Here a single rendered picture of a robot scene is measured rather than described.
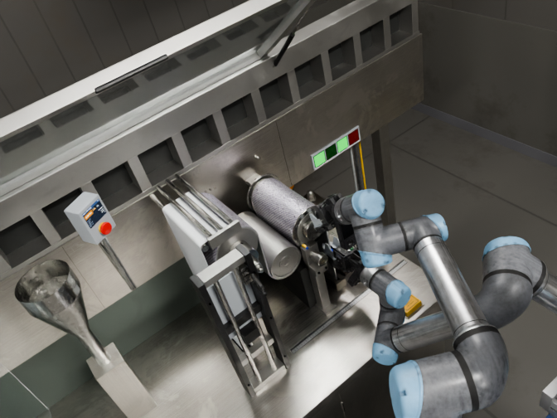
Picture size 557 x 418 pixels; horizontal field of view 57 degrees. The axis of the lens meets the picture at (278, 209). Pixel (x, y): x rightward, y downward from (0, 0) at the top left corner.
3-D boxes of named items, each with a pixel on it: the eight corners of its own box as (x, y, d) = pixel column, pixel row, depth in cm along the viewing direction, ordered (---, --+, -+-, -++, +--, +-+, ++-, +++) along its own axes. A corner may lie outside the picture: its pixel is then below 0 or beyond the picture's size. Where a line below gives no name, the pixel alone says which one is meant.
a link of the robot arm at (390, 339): (545, 331, 119) (386, 372, 152) (542, 294, 127) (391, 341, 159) (515, 303, 116) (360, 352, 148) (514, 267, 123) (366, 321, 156)
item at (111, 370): (129, 435, 159) (35, 328, 122) (113, 404, 168) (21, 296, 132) (167, 405, 164) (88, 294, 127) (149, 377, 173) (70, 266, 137)
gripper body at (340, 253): (347, 236, 167) (374, 255, 158) (351, 254, 172) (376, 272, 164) (330, 249, 164) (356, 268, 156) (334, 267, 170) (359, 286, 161)
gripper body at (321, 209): (327, 196, 151) (346, 188, 139) (343, 220, 151) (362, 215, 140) (308, 209, 148) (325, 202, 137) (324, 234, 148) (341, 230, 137)
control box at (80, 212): (102, 246, 118) (83, 215, 111) (82, 241, 121) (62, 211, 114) (121, 226, 122) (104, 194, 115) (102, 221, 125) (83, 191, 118)
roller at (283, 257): (275, 285, 163) (267, 260, 156) (233, 247, 181) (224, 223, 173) (304, 264, 168) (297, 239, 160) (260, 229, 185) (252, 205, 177)
